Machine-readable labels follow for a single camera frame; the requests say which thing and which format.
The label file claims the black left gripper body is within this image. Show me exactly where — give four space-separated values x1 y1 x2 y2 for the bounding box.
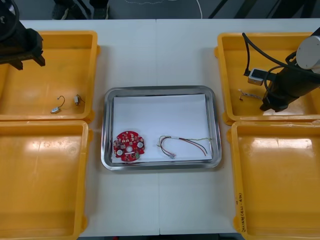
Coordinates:
0 28 44 65

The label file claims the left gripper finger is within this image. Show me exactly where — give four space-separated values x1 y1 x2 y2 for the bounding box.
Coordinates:
11 58 25 71
33 53 46 67

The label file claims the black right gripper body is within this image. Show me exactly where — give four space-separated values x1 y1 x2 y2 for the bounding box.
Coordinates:
262 74 297 107

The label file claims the thin white wire harness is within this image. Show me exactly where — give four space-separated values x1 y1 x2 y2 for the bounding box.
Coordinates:
237 89 263 101

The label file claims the steel tray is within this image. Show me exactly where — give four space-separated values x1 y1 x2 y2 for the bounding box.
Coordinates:
100 85 223 172

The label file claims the red black green-yellow wire harness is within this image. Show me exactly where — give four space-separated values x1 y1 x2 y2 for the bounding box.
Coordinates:
154 134 213 160

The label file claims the round red circuit board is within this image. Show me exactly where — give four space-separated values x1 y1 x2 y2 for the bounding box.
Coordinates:
112 129 147 163

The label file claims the yellow-orange plastic bin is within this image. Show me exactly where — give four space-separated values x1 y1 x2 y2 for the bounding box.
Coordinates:
0 30 101 123
0 119 94 240
226 121 320 240
214 31 320 124

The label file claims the white paper sheet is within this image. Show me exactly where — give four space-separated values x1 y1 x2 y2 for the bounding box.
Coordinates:
111 94 214 165

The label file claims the white floor cable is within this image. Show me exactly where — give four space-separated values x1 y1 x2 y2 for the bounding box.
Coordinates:
196 0 204 20

